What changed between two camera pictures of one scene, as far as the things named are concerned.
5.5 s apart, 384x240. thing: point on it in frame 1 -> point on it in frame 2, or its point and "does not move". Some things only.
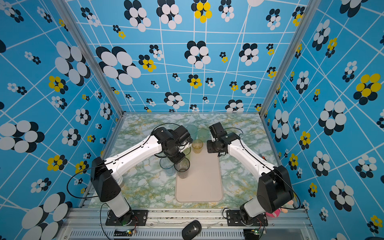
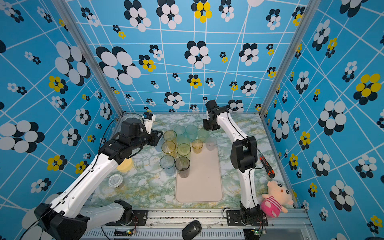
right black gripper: [210, 149] -> [206, 126]
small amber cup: [197, 145] does not move
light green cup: [203, 134] does not move
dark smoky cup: [182, 167] does not move
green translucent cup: [187, 152] does not move
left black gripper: [178, 160] -> [154, 134]
